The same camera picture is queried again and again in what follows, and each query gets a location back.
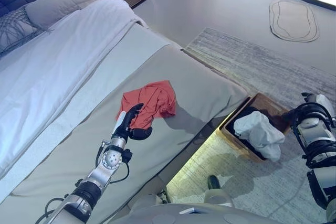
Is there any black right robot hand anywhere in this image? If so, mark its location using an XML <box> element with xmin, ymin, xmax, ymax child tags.
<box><xmin>314</xmin><ymin>93</ymin><xmax>336</xmax><ymax>116</ymax></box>

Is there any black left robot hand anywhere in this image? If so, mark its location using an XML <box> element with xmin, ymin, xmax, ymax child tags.
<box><xmin>110</xmin><ymin>102</ymin><xmax>153</xmax><ymax>141</ymax></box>

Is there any orange garment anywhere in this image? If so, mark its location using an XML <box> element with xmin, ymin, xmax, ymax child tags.
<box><xmin>115</xmin><ymin>80</ymin><xmax>177</xmax><ymax>130</ymax></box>

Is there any white garment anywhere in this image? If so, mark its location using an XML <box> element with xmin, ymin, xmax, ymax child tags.
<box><xmin>233</xmin><ymin>111</ymin><xmax>286</xmax><ymax>162</ymax></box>

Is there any black garment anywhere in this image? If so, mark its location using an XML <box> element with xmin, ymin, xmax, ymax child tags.
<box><xmin>225</xmin><ymin>105</ymin><xmax>266</xmax><ymax>157</ymax></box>

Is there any woven wicker laundry basket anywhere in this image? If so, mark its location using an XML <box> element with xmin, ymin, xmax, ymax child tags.
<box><xmin>219</xmin><ymin>92</ymin><xmax>292</xmax><ymax>162</ymax></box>

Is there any bed with beige cover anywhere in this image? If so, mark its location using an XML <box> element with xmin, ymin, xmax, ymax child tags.
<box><xmin>0</xmin><ymin>0</ymin><xmax>250</xmax><ymax>224</ymax></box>

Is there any white textured top sheet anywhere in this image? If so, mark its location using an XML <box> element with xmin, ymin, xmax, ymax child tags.
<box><xmin>0</xmin><ymin>18</ymin><xmax>149</xmax><ymax>198</ymax></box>

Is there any silver left robot leg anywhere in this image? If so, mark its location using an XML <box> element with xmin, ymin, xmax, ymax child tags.
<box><xmin>132</xmin><ymin>191</ymin><xmax>170</xmax><ymax>210</ymax></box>

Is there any silver robot leg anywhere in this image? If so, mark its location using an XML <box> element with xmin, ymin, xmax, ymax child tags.
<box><xmin>204</xmin><ymin>187</ymin><xmax>235</xmax><ymax>208</ymax></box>
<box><xmin>132</xmin><ymin>191</ymin><xmax>170</xmax><ymax>210</ymax></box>

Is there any small oval grey rug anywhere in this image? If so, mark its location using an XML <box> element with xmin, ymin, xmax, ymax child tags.
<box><xmin>269</xmin><ymin>0</ymin><xmax>320</xmax><ymax>43</ymax></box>

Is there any white duvet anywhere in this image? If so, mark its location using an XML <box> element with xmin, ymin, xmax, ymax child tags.
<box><xmin>0</xmin><ymin>0</ymin><xmax>137</xmax><ymax>180</ymax></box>

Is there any grey robot torso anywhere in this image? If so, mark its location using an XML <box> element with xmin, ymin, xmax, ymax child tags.
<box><xmin>109</xmin><ymin>202</ymin><xmax>281</xmax><ymax>224</ymax></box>

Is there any black right robot foot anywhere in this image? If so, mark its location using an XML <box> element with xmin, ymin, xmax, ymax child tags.
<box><xmin>207</xmin><ymin>175</ymin><xmax>221</xmax><ymax>190</ymax></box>

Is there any silver right robot leg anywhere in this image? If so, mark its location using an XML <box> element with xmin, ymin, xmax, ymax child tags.
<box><xmin>204</xmin><ymin>187</ymin><xmax>235</xmax><ymax>208</ymax></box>

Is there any plain grey pillow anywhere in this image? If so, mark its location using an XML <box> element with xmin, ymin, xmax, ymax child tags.
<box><xmin>25</xmin><ymin>0</ymin><xmax>98</xmax><ymax>29</ymax></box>

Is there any grey patterned pillow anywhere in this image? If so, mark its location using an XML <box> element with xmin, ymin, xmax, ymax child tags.
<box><xmin>0</xmin><ymin>7</ymin><xmax>53</xmax><ymax>57</ymax></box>

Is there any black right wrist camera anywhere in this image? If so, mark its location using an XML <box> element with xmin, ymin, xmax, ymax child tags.
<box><xmin>301</xmin><ymin>92</ymin><xmax>317</xmax><ymax>104</ymax></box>

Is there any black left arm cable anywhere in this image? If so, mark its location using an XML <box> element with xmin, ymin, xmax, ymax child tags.
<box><xmin>109</xmin><ymin>161</ymin><xmax>130</xmax><ymax>184</ymax></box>

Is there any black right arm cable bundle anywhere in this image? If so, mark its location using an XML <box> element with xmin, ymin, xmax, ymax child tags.
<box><xmin>293</xmin><ymin>102</ymin><xmax>336</xmax><ymax>168</ymax></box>

